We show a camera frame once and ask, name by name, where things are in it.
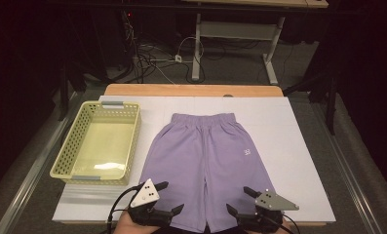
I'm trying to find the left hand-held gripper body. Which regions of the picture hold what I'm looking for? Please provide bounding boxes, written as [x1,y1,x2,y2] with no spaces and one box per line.
[127,177,175,228]

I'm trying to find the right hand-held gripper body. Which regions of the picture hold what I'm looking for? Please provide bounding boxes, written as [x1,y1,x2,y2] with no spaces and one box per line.
[242,189,300,234]

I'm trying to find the purple shorts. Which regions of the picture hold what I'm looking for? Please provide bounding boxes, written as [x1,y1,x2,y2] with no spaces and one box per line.
[138,112,277,234]

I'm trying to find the yellow perforated plastic basket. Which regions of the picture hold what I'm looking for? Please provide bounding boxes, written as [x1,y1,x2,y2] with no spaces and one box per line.
[49,100,142,186]

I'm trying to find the person's right hand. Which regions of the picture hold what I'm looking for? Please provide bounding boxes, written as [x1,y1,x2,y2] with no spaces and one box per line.
[246,219,294,234]

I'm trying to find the person's left hand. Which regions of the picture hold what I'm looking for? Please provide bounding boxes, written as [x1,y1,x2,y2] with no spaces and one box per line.
[112,211,161,234]

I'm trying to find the white table mat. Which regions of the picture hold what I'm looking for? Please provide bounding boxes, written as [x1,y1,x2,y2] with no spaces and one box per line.
[52,95,336,223]

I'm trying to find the black stand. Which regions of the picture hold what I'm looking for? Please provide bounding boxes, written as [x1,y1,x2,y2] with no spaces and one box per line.
[283,48,342,137]
[57,61,89,122]

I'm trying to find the white-legged background desk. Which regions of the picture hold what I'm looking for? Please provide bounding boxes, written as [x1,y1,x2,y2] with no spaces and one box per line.
[180,0,330,86]

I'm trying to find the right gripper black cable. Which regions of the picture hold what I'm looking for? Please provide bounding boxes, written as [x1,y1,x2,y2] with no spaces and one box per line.
[280,214,296,234]

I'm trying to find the aluminium floor rail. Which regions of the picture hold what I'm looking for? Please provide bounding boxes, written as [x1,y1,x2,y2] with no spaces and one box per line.
[311,102,384,234]
[0,91,79,234]

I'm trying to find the tangle of black floor cables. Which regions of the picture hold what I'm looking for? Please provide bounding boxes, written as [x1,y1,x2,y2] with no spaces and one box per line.
[121,9,228,86]

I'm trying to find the white floor cable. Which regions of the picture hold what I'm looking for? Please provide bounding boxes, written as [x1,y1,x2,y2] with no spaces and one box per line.
[175,36,203,82]

